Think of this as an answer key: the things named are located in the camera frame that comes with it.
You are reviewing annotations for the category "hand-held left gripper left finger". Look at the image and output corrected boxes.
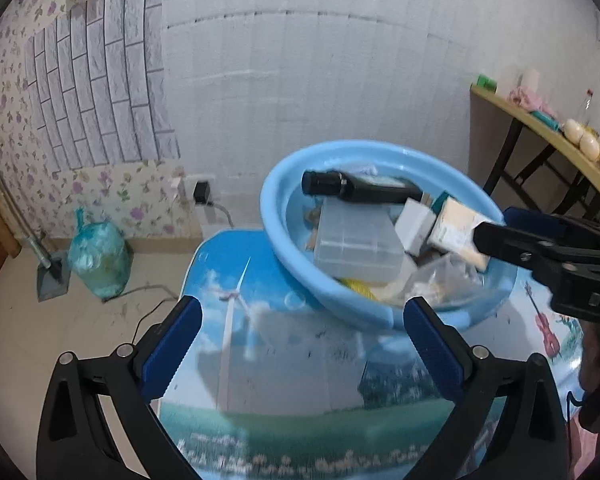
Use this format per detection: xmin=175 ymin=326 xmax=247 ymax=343
xmin=36 ymin=295 xmax=204 ymax=480

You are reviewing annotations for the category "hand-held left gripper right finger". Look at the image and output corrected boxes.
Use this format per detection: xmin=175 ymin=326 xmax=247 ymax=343
xmin=402 ymin=296 xmax=568 ymax=480

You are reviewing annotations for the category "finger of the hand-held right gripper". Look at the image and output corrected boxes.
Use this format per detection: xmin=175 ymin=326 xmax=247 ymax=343
xmin=504 ymin=206 xmax=600 ymax=248
xmin=472 ymin=221 xmax=600 ymax=283

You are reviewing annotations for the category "beige carton box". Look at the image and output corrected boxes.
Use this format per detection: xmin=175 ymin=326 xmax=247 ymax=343
xmin=427 ymin=192 xmax=496 ymax=268

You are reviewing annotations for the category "yellow mesh star cushion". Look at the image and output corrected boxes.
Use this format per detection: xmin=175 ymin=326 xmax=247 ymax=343
xmin=337 ymin=277 xmax=381 ymax=303

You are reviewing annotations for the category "white carton box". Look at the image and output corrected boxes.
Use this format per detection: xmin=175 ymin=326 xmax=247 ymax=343
xmin=394 ymin=197 xmax=441 ymax=253

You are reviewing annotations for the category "clear plastic storage box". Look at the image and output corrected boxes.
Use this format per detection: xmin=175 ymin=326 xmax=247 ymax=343
xmin=312 ymin=199 xmax=406 ymax=285

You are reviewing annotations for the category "dark bottle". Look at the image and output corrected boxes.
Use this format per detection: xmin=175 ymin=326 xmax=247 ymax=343
xmin=301 ymin=169 xmax=425 ymax=206

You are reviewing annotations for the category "blue plastic basin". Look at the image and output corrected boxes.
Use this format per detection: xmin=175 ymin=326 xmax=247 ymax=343
xmin=260 ymin=140 xmax=518 ymax=332

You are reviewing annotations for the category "printed scenery desktop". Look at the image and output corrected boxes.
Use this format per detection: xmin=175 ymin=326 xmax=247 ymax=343
xmin=157 ymin=230 xmax=588 ymax=480

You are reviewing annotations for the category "side table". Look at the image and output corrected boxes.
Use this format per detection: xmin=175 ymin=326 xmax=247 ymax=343
xmin=470 ymin=84 xmax=600 ymax=226

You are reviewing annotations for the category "teal item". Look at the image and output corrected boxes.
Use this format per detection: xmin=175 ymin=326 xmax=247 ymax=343
xmin=530 ymin=110 xmax=561 ymax=131

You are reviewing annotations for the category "green trash bag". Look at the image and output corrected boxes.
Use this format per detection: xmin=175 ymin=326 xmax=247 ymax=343
xmin=67 ymin=208 xmax=133 ymax=300

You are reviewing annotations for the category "pink fluffy item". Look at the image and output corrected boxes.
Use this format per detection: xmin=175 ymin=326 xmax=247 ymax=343
xmin=509 ymin=86 xmax=556 ymax=118

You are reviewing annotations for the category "clear glass bottle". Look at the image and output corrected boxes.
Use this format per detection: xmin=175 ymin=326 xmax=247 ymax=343
xmin=577 ymin=90 xmax=596 ymax=131

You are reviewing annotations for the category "white wall socket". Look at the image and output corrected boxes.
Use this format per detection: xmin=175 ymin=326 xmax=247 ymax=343
xmin=177 ymin=174 xmax=216 ymax=206

